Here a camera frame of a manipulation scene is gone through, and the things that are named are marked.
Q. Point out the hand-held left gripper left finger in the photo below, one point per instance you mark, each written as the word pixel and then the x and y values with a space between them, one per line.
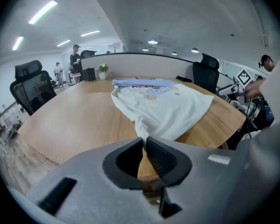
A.
pixel 84 183

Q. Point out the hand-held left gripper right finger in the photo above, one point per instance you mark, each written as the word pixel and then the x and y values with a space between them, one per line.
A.
pixel 200 171

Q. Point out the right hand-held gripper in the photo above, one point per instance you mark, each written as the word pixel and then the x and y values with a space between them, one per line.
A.
pixel 243 78

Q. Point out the white and blue t-shirt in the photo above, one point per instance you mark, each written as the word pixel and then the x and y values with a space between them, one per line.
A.
pixel 165 111

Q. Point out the person's right forearm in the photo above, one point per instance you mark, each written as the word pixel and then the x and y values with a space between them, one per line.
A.
pixel 253 90

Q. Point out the black mesh office chair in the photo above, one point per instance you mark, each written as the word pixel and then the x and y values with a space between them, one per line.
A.
pixel 206 73
pixel 32 87
pixel 88 53

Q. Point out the flat black box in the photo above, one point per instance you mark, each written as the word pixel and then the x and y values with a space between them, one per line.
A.
pixel 184 79

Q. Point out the black square holder box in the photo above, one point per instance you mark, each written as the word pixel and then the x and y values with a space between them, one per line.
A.
pixel 88 74

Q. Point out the potted white flower plant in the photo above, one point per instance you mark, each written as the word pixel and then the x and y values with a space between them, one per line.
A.
pixel 103 70

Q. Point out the group of ceiling tube lights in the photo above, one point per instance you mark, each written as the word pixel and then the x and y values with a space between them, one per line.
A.
pixel 43 11

